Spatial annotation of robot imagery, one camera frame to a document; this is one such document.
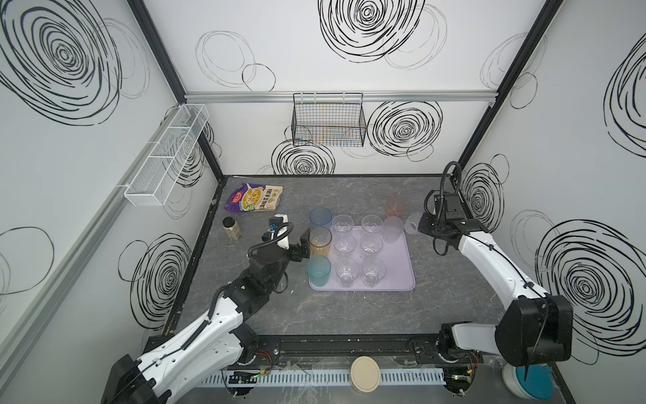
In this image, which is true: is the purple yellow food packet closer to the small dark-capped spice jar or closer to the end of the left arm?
the small dark-capped spice jar

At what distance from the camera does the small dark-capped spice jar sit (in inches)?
37.2

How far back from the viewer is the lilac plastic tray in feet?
2.85

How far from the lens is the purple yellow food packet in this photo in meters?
1.09

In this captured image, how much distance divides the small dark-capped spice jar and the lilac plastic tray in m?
0.36

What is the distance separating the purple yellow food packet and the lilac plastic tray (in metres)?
0.32

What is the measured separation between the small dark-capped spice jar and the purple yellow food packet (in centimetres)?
11
